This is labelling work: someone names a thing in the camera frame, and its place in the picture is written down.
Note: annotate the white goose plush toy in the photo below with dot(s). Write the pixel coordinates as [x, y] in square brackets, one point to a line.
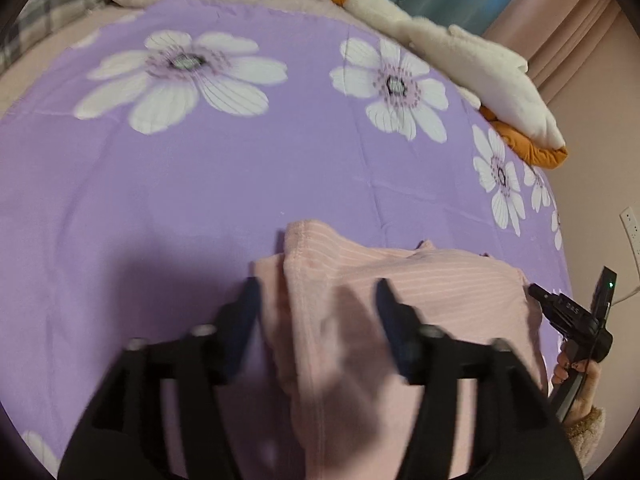
[492, 76]

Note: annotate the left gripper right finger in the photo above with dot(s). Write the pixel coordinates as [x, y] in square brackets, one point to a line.
[517, 433]

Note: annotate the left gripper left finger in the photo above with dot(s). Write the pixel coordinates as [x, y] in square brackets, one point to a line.
[122, 433]

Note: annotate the white wall socket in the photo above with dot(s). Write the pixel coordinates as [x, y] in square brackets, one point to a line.
[632, 229]

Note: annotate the pink curtain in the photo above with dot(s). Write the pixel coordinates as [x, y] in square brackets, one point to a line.
[559, 37]

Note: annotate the plaid pillow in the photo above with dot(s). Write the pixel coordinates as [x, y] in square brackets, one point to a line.
[38, 20]

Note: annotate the purple floral bed sheet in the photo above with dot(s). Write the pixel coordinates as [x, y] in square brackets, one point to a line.
[156, 159]

